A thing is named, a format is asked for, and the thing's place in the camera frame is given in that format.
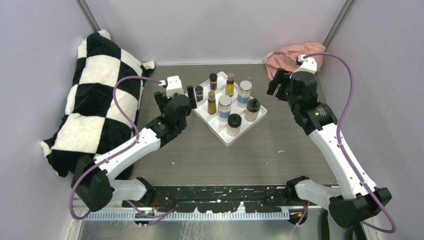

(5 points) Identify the small dark bottle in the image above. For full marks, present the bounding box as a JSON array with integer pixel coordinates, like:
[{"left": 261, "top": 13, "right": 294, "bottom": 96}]
[
  {"left": 209, "top": 73, "right": 218, "bottom": 91},
  {"left": 194, "top": 85, "right": 204, "bottom": 103}
]

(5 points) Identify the yellow oil bottle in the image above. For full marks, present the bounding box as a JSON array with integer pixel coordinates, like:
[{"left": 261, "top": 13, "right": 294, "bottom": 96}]
[
  {"left": 207, "top": 90, "right": 217, "bottom": 115},
  {"left": 225, "top": 73, "right": 234, "bottom": 97}
]

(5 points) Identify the silver lid jar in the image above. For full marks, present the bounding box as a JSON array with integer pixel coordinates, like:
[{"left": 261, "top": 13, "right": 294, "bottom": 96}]
[
  {"left": 218, "top": 94, "right": 232, "bottom": 123},
  {"left": 237, "top": 80, "right": 252, "bottom": 108}
]

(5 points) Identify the black cap jar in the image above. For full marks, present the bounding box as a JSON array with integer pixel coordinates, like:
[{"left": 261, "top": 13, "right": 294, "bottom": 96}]
[
  {"left": 226, "top": 113, "right": 242, "bottom": 137},
  {"left": 244, "top": 98, "right": 261, "bottom": 122}
]

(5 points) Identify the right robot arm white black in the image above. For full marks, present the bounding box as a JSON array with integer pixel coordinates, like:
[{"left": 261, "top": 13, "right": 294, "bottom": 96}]
[{"left": 266, "top": 68, "right": 392, "bottom": 229}]

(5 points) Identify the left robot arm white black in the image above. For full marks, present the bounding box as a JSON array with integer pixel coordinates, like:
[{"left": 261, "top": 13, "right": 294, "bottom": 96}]
[{"left": 69, "top": 85, "right": 197, "bottom": 213}]

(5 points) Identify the pink cloth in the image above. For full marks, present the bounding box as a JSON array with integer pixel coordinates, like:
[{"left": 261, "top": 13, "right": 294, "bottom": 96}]
[{"left": 264, "top": 42, "right": 326, "bottom": 80}]

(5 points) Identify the white divided plastic tray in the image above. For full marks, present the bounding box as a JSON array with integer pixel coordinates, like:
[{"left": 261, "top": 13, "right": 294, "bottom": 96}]
[{"left": 194, "top": 71, "right": 267, "bottom": 146}]

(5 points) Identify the black white checkered blanket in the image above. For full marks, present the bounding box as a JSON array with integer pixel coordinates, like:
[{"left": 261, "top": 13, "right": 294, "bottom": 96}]
[{"left": 40, "top": 29, "right": 156, "bottom": 177}]

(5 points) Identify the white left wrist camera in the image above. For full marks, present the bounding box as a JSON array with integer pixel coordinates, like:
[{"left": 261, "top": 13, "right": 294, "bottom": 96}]
[{"left": 158, "top": 75, "right": 184, "bottom": 99}]

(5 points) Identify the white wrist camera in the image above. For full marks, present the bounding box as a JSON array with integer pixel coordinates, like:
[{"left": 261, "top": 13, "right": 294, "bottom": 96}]
[
  {"left": 294, "top": 54, "right": 318, "bottom": 75},
  {"left": 158, "top": 75, "right": 184, "bottom": 99}
]

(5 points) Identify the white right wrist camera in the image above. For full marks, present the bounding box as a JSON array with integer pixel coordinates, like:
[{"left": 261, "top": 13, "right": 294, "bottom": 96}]
[{"left": 294, "top": 54, "right": 318, "bottom": 75}]

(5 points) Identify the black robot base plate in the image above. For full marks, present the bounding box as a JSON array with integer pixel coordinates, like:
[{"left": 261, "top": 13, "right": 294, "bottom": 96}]
[{"left": 132, "top": 185, "right": 306, "bottom": 214}]

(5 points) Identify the black strap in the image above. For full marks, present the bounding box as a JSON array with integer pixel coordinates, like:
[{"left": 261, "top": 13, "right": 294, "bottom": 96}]
[{"left": 318, "top": 208, "right": 368, "bottom": 240}]

